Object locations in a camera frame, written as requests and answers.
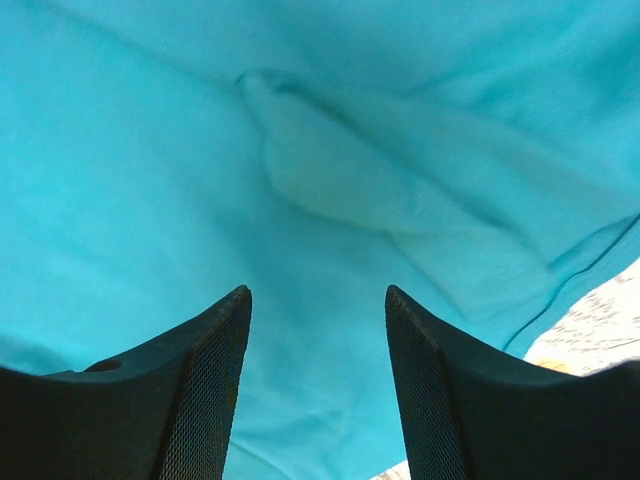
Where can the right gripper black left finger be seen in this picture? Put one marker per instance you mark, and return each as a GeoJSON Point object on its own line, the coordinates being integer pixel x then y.
{"type": "Point", "coordinates": [161, 410]}

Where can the floral patterned table mat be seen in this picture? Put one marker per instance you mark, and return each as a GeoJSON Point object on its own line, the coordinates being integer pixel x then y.
{"type": "Point", "coordinates": [599, 332]}

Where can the teal t-shirt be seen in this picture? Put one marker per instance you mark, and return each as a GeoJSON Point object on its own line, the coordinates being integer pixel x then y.
{"type": "Point", "coordinates": [481, 155]}

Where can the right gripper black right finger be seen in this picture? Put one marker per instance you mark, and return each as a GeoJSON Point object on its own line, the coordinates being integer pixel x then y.
{"type": "Point", "coordinates": [470, 411]}

